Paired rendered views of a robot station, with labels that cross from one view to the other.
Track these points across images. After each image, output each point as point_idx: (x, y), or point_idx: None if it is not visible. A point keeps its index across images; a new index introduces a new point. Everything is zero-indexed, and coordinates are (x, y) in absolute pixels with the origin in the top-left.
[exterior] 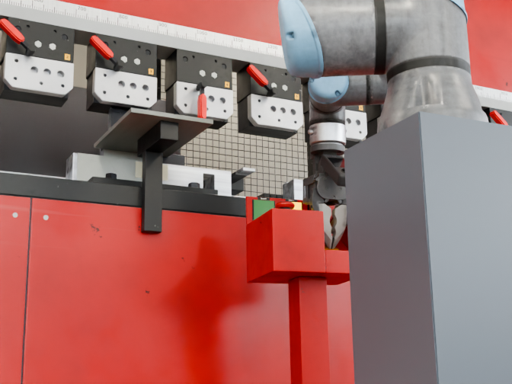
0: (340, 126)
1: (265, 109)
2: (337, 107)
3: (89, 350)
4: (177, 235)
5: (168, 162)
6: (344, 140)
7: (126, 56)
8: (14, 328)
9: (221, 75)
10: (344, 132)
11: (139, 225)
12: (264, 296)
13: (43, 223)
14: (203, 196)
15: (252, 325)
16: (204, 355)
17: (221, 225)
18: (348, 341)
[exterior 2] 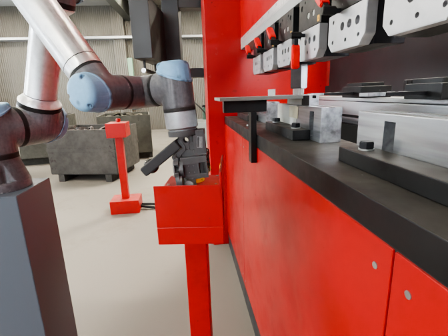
0: (164, 115)
1: (337, 31)
2: (149, 105)
3: (249, 213)
4: (259, 166)
5: (303, 103)
6: (167, 128)
7: (285, 28)
8: (242, 192)
9: (316, 9)
10: (167, 119)
11: None
12: (277, 225)
13: (243, 149)
14: (264, 141)
15: (274, 242)
16: (264, 243)
17: (268, 163)
18: (307, 311)
